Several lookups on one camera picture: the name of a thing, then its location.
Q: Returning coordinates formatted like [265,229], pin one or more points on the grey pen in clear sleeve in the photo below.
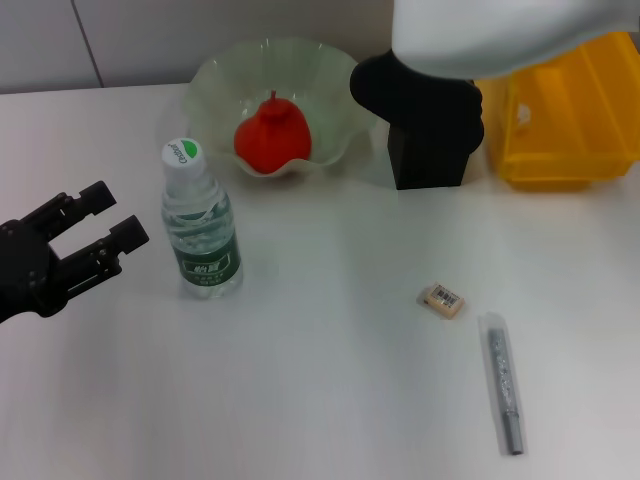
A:
[502,380]

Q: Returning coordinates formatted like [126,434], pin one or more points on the beige eraser with barcode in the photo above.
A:
[442,300]

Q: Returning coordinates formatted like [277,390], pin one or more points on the yellow plastic storage bin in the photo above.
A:
[560,125]

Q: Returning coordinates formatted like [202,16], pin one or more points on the white paper ball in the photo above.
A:
[524,113]

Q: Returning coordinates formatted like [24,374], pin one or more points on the red pear-shaped fruit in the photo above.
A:
[272,140]

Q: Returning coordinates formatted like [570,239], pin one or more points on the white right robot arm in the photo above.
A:
[475,30]

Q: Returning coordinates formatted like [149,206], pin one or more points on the pale green wavy fruit bowl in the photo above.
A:
[300,75]

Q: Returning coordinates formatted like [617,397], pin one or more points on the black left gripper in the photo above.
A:
[22,270]

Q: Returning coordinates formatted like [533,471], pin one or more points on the clear green-label water bottle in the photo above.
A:
[207,265]

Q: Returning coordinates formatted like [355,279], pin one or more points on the black mesh pen holder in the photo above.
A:
[425,170]

